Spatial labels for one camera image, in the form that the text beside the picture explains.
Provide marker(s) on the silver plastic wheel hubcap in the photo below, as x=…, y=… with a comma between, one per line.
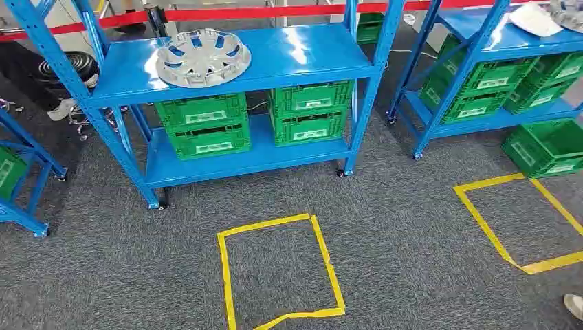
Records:
x=202, y=61
x=569, y=13

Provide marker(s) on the green plastic crate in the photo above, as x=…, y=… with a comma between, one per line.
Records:
x=200, y=111
x=212, y=142
x=562, y=68
x=546, y=145
x=370, y=28
x=9, y=173
x=312, y=98
x=469, y=107
x=309, y=130
x=537, y=98
x=494, y=75

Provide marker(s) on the blue metal shelf rack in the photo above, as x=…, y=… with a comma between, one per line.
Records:
x=291, y=59
x=510, y=41
x=32, y=155

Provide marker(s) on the red barrier belt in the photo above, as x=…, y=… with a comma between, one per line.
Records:
x=255, y=12

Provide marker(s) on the black round stool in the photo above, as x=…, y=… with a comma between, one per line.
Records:
x=73, y=68

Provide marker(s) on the person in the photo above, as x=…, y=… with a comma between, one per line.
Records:
x=27, y=73

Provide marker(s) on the white sheet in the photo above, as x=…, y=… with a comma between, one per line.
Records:
x=533, y=20

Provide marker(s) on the person's shoe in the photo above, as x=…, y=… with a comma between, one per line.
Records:
x=575, y=307

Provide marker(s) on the black stanchion post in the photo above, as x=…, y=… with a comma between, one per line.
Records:
x=157, y=20

